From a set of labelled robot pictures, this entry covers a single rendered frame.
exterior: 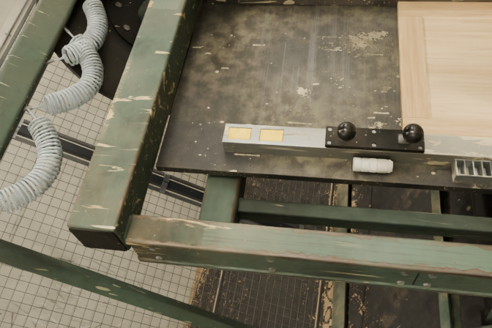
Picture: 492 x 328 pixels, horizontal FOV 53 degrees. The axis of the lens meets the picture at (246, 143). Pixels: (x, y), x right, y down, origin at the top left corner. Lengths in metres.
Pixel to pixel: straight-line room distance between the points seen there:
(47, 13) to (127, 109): 0.68
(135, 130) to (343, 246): 0.48
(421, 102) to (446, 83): 0.09
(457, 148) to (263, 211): 0.42
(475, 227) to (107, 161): 0.76
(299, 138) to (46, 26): 0.93
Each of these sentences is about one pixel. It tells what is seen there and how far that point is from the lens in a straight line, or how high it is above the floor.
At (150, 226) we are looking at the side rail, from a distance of 0.99.
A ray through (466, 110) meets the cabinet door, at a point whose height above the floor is 1.24.
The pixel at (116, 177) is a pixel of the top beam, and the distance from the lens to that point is 1.00.
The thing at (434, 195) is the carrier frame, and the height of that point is 0.18.
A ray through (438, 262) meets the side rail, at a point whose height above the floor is 1.33.
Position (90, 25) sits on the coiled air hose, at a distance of 1.69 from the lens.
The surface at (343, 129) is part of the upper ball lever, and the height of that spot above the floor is 1.54.
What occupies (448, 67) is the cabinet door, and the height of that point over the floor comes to 1.26.
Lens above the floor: 1.99
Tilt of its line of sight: 20 degrees down
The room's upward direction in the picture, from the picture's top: 67 degrees counter-clockwise
